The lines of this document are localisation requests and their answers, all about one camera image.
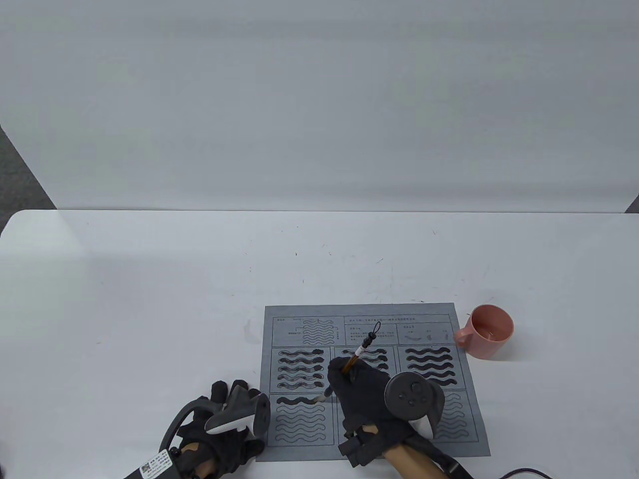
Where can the person's left hand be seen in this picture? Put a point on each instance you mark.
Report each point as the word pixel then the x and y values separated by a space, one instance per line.
pixel 232 449

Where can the grey and white controller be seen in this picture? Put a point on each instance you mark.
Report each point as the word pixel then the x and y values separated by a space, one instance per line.
pixel 262 414
pixel 409 394

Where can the black labelled left wrist camera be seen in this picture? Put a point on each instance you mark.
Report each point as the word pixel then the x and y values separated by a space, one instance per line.
pixel 155 466

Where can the grey and white right controller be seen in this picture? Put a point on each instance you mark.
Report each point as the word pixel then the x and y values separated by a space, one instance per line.
pixel 409 394

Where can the grey and white left controller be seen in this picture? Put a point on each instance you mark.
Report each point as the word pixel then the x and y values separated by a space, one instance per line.
pixel 262 414

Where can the pink mug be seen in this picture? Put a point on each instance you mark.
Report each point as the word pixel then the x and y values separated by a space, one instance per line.
pixel 491 344

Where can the person's right hand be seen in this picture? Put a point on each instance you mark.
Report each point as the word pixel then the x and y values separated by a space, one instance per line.
pixel 362 399

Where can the white backdrop panel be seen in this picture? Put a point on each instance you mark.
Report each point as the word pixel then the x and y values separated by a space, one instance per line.
pixel 319 100

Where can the grey water writing practice cloth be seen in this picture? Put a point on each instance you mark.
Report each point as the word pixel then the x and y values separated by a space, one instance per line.
pixel 299 452

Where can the brown Chinese brush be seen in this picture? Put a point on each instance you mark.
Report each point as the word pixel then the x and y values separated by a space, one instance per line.
pixel 355 357

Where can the person's right forearm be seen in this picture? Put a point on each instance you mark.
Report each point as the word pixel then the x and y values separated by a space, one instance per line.
pixel 414 464

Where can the person's left forearm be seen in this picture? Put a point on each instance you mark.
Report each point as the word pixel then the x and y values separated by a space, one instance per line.
pixel 204 469

